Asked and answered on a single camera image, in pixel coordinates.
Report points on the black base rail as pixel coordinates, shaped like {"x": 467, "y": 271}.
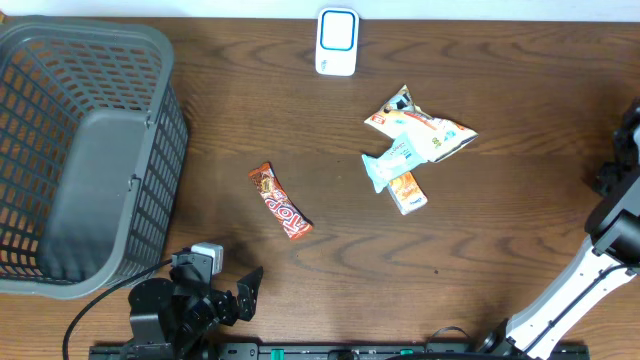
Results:
{"x": 252, "y": 351}

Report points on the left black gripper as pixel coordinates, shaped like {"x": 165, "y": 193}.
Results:
{"x": 247, "y": 288}

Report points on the orange chocolate bar wrapper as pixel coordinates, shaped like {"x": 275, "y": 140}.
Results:
{"x": 292, "y": 221}

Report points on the white barcode scanner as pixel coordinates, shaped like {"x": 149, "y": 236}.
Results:
{"x": 337, "y": 42}

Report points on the yellow white snack bag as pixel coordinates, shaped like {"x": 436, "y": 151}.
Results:
{"x": 435, "y": 138}

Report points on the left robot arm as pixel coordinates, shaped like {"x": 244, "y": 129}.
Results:
{"x": 171, "y": 318}

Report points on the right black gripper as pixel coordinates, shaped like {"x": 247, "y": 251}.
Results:
{"x": 606, "y": 175}

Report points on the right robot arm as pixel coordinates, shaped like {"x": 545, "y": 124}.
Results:
{"x": 607, "y": 259}

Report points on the light teal tissue pack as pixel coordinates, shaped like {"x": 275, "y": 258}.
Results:
{"x": 399, "y": 159}

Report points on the grey plastic shopping basket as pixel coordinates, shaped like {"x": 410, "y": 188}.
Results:
{"x": 92, "y": 148}

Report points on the small orange box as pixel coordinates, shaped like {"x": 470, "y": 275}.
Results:
{"x": 406, "y": 193}

